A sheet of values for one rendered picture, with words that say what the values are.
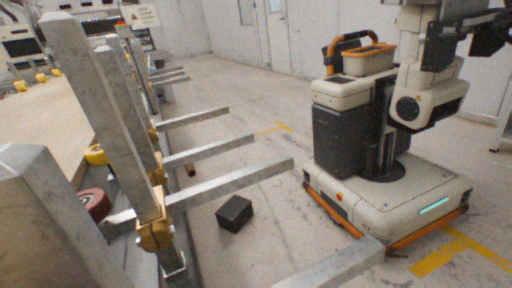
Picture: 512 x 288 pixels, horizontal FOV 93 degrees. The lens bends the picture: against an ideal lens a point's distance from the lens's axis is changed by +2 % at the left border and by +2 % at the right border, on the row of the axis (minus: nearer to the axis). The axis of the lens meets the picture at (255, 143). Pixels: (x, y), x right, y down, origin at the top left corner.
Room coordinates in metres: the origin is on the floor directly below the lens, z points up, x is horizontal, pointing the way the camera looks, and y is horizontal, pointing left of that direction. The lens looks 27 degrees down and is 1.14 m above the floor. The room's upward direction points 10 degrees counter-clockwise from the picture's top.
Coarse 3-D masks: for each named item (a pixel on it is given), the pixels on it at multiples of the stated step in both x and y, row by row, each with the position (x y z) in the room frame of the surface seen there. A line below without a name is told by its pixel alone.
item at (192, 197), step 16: (272, 160) 0.47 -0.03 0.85; (288, 160) 0.46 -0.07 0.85; (224, 176) 0.44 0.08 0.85; (240, 176) 0.43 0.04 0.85; (256, 176) 0.44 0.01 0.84; (272, 176) 0.45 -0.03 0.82; (192, 192) 0.40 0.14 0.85; (208, 192) 0.40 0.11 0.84; (224, 192) 0.41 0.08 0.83; (176, 208) 0.38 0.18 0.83; (112, 224) 0.35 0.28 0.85; (128, 224) 0.35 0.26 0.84
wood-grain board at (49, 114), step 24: (24, 96) 1.80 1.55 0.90; (48, 96) 1.60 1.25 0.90; (72, 96) 1.46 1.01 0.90; (0, 120) 1.13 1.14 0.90; (24, 120) 1.05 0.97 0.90; (48, 120) 0.98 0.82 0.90; (72, 120) 0.92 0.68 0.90; (48, 144) 0.69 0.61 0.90; (72, 144) 0.66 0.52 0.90; (72, 168) 0.50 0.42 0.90
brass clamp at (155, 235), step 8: (160, 192) 0.41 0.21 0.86; (160, 200) 0.38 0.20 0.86; (168, 216) 0.36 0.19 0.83; (144, 224) 0.32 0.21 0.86; (152, 224) 0.32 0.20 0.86; (160, 224) 0.32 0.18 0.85; (168, 224) 0.33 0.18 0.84; (144, 232) 0.30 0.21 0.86; (152, 232) 0.31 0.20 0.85; (160, 232) 0.30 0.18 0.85; (168, 232) 0.31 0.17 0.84; (136, 240) 0.31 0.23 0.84; (144, 240) 0.30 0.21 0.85; (152, 240) 0.30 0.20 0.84; (160, 240) 0.30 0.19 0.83; (168, 240) 0.31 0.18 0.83; (144, 248) 0.29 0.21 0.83; (152, 248) 0.30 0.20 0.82; (160, 248) 0.31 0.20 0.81
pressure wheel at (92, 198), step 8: (80, 192) 0.38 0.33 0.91; (88, 192) 0.37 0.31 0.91; (96, 192) 0.37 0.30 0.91; (104, 192) 0.37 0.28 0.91; (80, 200) 0.35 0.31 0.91; (88, 200) 0.35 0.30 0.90; (96, 200) 0.34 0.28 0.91; (104, 200) 0.35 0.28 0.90; (88, 208) 0.33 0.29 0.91; (96, 208) 0.33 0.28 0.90; (104, 208) 0.34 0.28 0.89; (96, 216) 0.33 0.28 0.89; (104, 216) 0.33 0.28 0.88; (96, 224) 0.32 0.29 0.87
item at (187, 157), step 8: (240, 136) 0.70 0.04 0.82; (248, 136) 0.70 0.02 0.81; (208, 144) 0.68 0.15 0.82; (216, 144) 0.67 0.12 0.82; (224, 144) 0.67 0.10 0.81; (232, 144) 0.68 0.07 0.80; (240, 144) 0.69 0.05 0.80; (184, 152) 0.65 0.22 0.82; (192, 152) 0.65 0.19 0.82; (200, 152) 0.65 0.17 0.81; (208, 152) 0.65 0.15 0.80; (216, 152) 0.66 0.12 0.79; (168, 160) 0.62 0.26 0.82; (176, 160) 0.62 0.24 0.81; (184, 160) 0.63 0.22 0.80; (192, 160) 0.64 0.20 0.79; (168, 168) 0.61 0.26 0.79; (112, 176) 0.58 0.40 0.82; (112, 184) 0.56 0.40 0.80; (120, 184) 0.57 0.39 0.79
